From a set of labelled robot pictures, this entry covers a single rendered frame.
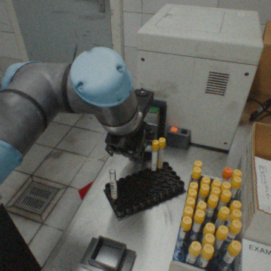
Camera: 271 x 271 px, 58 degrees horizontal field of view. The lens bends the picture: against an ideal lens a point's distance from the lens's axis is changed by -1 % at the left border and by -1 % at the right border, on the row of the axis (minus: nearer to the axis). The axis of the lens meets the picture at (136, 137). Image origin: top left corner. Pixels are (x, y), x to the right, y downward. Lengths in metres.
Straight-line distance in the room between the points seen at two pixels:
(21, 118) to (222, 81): 0.45
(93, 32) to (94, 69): 1.82
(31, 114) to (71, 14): 1.91
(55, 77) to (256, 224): 0.38
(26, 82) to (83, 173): 1.51
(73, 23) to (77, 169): 1.15
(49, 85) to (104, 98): 0.09
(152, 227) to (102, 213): 0.11
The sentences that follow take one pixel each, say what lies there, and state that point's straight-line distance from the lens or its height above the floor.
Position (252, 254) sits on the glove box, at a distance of 0.49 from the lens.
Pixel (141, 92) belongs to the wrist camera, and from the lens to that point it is 0.55.
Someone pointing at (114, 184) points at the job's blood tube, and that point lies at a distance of 0.52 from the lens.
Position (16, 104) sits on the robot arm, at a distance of 0.33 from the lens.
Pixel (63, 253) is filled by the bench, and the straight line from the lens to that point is 0.54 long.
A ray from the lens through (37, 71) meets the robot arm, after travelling 0.38.
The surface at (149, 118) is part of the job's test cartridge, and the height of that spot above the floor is 0.96.
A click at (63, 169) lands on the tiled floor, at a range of 1.90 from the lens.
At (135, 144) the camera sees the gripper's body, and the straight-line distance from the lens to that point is 0.50.
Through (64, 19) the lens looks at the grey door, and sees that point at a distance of 2.25.
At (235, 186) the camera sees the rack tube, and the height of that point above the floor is 0.98.
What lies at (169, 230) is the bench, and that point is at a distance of 0.55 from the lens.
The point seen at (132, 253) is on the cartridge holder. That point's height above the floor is 0.89.
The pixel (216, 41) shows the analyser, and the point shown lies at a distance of 0.59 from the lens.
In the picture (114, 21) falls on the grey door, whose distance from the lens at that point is 2.04.
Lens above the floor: 1.35
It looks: 41 degrees down
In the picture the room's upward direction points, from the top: straight up
